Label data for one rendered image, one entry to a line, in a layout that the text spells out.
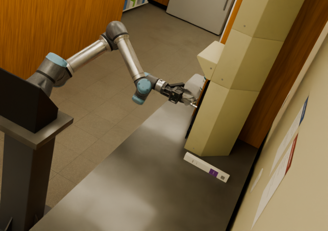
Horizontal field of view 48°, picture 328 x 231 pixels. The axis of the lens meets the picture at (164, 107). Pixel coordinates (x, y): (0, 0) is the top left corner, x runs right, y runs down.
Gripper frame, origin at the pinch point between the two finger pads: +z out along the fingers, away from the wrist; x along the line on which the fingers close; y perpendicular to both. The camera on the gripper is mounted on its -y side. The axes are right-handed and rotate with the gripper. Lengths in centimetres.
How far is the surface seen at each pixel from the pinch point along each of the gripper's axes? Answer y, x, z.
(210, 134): 10.7, -8.9, 16.9
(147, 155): 32.2, -26.0, -8.2
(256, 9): 11, 64, 13
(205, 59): 10.7, 30.7, -1.0
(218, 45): -15.7, 31.1, -2.0
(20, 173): 60, -59, -69
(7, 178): 61, -69, -78
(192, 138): 10.9, -17.5, 8.2
